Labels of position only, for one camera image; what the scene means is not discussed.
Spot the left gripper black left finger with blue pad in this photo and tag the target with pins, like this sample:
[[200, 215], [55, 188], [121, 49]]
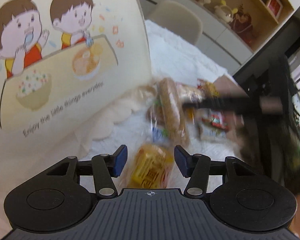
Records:
[[105, 167]]

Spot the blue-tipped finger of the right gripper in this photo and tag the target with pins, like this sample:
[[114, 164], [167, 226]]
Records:
[[223, 103]]

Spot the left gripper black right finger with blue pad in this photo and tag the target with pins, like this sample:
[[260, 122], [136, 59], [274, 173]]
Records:
[[195, 167]]

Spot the yellow rice cracker packet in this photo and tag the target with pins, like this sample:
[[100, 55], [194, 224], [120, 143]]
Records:
[[151, 167]]

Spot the long biscuit sleeve packet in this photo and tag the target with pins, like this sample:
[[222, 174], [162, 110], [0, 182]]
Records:
[[166, 117]]

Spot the red green snack packet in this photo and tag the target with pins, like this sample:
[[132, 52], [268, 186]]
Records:
[[214, 125]]

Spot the beige scalloped cloth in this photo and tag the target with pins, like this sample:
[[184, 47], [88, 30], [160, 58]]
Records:
[[101, 124]]

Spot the white bear figurine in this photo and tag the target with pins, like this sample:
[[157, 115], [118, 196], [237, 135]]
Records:
[[224, 12]]

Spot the beige dining chair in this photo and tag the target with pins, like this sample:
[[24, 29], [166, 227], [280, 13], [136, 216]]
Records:
[[178, 19]]

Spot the red framed picture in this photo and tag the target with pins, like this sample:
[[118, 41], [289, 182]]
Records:
[[275, 7]]

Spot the wooden wall shelf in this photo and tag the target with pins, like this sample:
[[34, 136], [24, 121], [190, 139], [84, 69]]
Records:
[[253, 21]]

